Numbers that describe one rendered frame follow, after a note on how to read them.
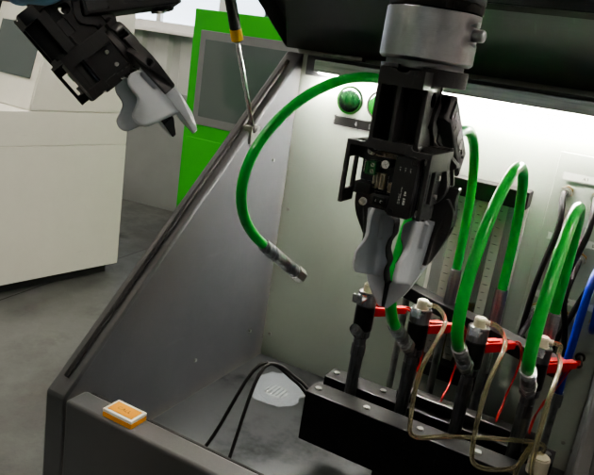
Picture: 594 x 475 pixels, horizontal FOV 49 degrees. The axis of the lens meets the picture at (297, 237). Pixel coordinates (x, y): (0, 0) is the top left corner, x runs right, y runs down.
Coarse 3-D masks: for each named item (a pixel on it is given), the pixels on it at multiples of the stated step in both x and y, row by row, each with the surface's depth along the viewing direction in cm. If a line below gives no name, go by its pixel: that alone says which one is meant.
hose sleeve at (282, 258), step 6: (270, 246) 88; (264, 252) 88; (270, 252) 88; (276, 252) 89; (270, 258) 90; (276, 258) 89; (282, 258) 90; (288, 258) 91; (282, 264) 90; (288, 264) 91; (294, 264) 92; (288, 270) 92; (294, 270) 92; (294, 276) 93
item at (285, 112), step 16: (336, 80) 87; (352, 80) 88; (368, 80) 90; (304, 96) 84; (288, 112) 83; (272, 128) 82; (256, 144) 82; (240, 176) 82; (240, 192) 82; (240, 208) 83; (256, 240) 86
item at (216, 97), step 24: (216, 24) 368; (240, 24) 361; (264, 24) 354; (192, 48) 379; (216, 48) 370; (264, 48) 355; (288, 48) 349; (192, 72) 382; (216, 72) 373; (264, 72) 358; (192, 96) 384; (216, 96) 376; (240, 96) 368; (216, 120) 379; (192, 144) 390; (216, 144) 382; (192, 168) 393
